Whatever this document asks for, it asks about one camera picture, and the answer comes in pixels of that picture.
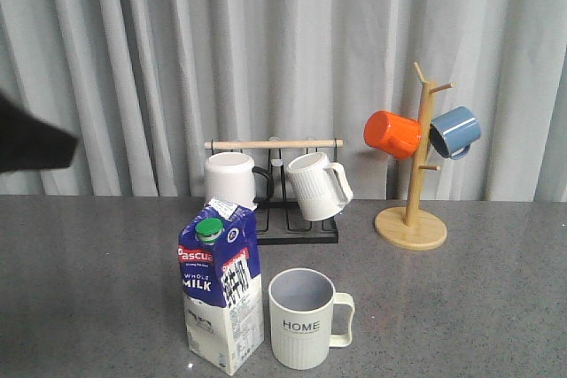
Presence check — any white mug black handle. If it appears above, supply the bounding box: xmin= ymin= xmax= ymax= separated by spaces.
xmin=205 ymin=152 xmax=274 ymax=210

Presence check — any pale green HOME mug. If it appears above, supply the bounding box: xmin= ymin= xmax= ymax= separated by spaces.
xmin=268 ymin=267 xmax=355 ymax=370

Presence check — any orange mug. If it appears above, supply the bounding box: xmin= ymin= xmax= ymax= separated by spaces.
xmin=363 ymin=110 xmax=422 ymax=159

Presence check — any blue mug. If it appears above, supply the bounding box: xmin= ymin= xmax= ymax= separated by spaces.
xmin=429 ymin=106 xmax=482 ymax=160

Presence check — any blue white milk carton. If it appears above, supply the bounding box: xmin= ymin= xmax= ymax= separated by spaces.
xmin=177 ymin=197 xmax=264 ymax=375

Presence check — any black wire mug rack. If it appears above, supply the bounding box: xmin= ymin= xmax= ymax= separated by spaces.
xmin=205 ymin=137 xmax=344 ymax=245

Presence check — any grey curtain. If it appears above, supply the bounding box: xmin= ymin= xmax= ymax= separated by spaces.
xmin=1 ymin=0 xmax=566 ymax=201

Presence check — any wooden mug tree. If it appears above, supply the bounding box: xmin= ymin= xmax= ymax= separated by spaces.
xmin=374 ymin=63 xmax=453 ymax=251

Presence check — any white ribbed mug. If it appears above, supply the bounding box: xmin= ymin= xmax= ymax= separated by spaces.
xmin=285 ymin=152 xmax=353 ymax=221

